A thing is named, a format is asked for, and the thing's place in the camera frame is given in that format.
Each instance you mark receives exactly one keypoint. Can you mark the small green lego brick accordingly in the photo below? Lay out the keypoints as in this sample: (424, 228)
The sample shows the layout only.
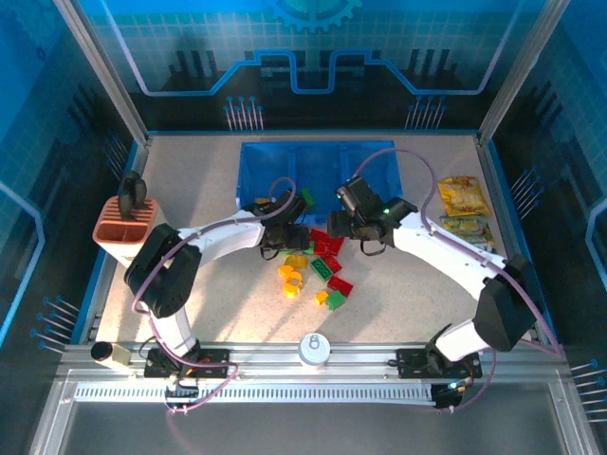
(310, 248)

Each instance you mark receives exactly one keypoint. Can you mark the white tin can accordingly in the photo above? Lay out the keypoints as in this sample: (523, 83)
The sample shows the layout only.
(313, 350)

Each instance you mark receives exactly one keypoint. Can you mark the yellow arch lego brick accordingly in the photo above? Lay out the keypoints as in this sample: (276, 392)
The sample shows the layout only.
(293, 285)

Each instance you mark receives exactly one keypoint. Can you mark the black kitchen utensil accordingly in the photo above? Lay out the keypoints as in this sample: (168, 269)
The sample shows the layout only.
(140, 194)
(127, 194)

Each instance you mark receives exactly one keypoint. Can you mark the small red lego brick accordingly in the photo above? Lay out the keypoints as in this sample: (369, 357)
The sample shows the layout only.
(320, 250)

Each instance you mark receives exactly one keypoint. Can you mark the yellow sloped lego brick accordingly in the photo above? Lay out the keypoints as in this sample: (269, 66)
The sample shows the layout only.
(286, 272)

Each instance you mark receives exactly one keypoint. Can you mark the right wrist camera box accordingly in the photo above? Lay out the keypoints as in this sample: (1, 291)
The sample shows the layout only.
(355, 192)

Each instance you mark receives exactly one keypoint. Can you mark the green and yellow snack bag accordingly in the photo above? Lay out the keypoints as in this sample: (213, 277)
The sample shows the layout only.
(467, 232)

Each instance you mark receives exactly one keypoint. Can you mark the yellow curved four-stud lego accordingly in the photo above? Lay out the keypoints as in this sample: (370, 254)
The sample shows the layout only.
(296, 261)

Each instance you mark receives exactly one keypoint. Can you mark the light green lego brick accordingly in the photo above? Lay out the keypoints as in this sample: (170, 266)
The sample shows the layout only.
(308, 198)

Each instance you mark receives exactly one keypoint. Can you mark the aluminium frame rail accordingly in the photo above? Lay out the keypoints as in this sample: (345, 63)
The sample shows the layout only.
(265, 355)

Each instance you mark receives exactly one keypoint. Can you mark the small yellow lego brick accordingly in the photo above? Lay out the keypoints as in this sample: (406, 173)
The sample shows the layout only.
(322, 297)

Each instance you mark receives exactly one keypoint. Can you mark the yellow curved lego brick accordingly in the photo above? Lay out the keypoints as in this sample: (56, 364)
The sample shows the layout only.
(260, 202)

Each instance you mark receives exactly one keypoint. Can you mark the aluminium frame post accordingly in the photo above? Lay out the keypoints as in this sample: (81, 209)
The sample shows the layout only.
(102, 71)
(524, 71)

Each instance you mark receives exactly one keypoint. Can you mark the terracotta and cream utensil holder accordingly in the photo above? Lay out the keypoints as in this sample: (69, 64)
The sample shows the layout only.
(121, 234)

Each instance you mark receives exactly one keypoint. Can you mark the long red lego brick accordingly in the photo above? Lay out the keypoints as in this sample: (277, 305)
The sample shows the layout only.
(321, 236)

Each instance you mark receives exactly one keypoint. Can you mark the black electronics module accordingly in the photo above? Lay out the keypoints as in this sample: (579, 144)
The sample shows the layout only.
(449, 395)
(182, 386)

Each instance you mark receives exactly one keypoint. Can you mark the green studded lego brick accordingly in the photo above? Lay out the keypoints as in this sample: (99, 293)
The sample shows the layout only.
(321, 270)

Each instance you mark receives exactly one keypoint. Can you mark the cream bottle with black cap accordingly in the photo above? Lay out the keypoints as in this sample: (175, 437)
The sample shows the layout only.
(111, 354)

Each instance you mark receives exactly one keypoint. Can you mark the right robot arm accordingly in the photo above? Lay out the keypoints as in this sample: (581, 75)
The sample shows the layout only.
(441, 258)

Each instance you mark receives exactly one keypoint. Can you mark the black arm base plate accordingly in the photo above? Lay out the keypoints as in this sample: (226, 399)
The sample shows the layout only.
(412, 362)
(213, 362)

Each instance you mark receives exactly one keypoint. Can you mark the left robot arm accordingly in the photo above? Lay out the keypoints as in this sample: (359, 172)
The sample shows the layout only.
(218, 239)

